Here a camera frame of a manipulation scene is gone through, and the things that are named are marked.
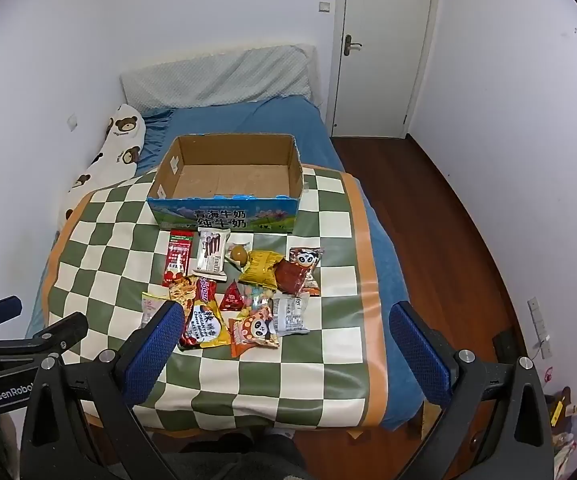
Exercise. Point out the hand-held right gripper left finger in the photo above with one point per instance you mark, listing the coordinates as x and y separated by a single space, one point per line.
153 355

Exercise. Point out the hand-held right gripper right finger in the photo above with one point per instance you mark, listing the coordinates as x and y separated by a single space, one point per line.
418 355

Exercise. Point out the clear nut packet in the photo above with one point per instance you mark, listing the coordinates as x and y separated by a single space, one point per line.
151 307

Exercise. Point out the red yellow noodle packet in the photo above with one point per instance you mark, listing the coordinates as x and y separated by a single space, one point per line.
201 317

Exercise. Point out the long red snack packet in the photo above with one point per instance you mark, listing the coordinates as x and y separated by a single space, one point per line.
178 255

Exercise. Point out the orange panda print packet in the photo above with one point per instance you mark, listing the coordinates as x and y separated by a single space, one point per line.
256 332

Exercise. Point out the white wafer packet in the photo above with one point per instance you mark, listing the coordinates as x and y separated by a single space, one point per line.
211 255

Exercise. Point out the yellow snack packet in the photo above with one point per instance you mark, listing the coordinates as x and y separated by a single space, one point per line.
261 268

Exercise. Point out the cardboard box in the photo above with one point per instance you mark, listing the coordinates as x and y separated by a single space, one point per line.
233 177

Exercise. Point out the small dark object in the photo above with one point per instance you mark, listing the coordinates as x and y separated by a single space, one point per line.
507 347

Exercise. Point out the small red triangular packet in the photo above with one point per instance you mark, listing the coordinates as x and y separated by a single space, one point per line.
232 299

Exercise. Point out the green checkered blanket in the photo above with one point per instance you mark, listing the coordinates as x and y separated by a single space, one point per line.
118 240

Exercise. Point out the colourful candy packet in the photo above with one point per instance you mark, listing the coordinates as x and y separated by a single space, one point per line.
261 301

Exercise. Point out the white power strip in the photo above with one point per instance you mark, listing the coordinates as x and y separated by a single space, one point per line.
539 327

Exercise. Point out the white snack packet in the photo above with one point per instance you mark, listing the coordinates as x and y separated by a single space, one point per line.
291 317

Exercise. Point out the braised egg packet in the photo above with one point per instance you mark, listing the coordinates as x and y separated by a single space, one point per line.
239 253

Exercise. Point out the person's dark trousers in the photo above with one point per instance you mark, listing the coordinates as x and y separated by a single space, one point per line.
248 462

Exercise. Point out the red panda print packet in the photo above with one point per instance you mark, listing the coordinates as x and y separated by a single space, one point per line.
306 259

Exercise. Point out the colourful clutter pile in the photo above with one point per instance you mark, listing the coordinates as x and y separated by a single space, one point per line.
571 425

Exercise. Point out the bear print pillow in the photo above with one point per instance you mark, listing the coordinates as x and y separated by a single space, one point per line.
118 145

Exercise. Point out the blue bed sheet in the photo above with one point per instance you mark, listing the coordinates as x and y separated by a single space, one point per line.
248 120

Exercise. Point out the grey-white pillow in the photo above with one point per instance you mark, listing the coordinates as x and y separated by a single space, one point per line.
218 80

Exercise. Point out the white door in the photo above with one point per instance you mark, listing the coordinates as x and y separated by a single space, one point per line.
383 60

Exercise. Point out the white wall socket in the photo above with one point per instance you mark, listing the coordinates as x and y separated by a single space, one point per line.
72 122

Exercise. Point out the white light switch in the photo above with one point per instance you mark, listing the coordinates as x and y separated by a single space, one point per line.
324 6

